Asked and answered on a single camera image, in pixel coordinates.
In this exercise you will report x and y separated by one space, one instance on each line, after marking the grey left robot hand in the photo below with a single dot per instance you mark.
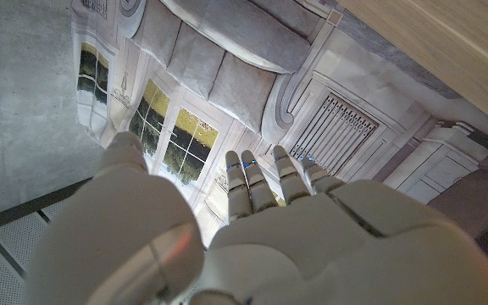
312 254

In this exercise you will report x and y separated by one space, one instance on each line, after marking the printed living room backdrop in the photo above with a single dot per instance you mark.
244 84

